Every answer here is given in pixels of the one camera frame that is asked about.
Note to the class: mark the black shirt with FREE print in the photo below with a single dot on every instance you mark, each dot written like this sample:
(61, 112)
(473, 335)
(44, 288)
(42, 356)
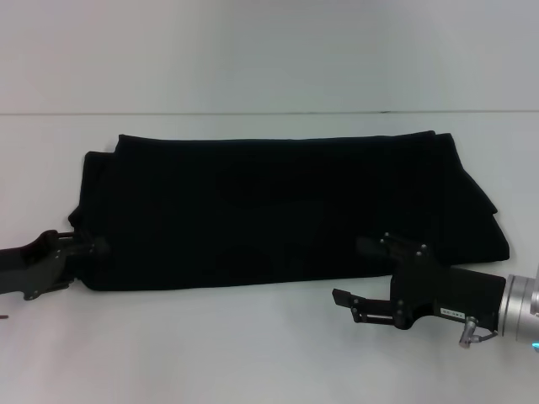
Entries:
(286, 210)

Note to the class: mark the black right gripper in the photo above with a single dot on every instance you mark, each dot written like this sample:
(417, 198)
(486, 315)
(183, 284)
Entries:
(446, 294)

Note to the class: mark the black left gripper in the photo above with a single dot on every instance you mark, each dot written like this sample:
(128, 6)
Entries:
(33, 265)

